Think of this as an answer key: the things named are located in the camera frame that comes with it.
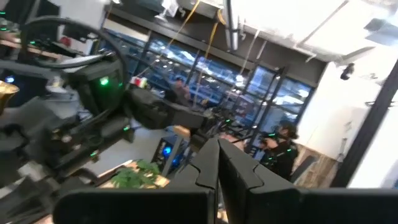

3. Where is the black wall security camera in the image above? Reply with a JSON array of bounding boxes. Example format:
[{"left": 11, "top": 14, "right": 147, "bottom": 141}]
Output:
[{"left": 340, "top": 63, "right": 355, "bottom": 81}]

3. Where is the yellow hanging cable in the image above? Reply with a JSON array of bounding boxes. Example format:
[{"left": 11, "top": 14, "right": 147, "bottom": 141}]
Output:
[{"left": 203, "top": 11, "right": 227, "bottom": 60}]

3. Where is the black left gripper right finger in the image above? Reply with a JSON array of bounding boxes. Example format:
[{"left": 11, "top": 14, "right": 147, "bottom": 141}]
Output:
[{"left": 218, "top": 139, "right": 398, "bottom": 224}]

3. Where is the computer tower with blue lights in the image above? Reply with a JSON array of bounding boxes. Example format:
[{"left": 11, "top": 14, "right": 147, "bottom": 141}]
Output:
[{"left": 151, "top": 134, "right": 187, "bottom": 177}]

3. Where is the black aluminium rig frame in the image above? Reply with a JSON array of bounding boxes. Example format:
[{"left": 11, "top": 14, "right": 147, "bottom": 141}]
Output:
[{"left": 330, "top": 58, "right": 398, "bottom": 189}]

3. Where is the tall brass candlestick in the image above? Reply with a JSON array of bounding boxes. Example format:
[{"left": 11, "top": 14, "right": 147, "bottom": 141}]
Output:
[{"left": 0, "top": 80, "right": 20, "bottom": 114}]

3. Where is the wooden crate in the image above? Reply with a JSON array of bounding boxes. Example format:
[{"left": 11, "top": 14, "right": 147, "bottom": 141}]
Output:
[{"left": 292, "top": 144, "right": 340, "bottom": 189}]

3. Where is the red white sign on stand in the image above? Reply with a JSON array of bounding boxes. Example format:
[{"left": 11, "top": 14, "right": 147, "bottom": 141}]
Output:
[{"left": 129, "top": 75, "right": 149, "bottom": 90}]

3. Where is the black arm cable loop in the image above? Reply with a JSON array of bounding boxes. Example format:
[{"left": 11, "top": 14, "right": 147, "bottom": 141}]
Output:
[{"left": 20, "top": 15, "right": 130, "bottom": 94}]

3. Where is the green potted plant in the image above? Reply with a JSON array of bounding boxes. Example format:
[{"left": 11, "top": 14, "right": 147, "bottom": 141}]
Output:
[{"left": 110, "top": 159, "right": 161, "bottom": 189}]

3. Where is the person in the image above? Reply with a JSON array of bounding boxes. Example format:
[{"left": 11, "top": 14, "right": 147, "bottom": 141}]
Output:
[
  {"left": 259, "top": 119, "right": 300, "bottom": 182},
  {"left": 164, "top": 77, "right": 192, "bottom": 108}
]

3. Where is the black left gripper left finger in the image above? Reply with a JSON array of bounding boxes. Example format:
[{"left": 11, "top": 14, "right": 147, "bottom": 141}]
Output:
[{"left": 52, "top": 138, "right": 220, "bottom": 224}]

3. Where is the wooden workstation desk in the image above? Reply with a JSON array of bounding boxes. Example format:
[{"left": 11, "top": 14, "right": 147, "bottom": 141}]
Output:
[{"left": 172, "top": 124, "right": 192, "bottom": 139}]

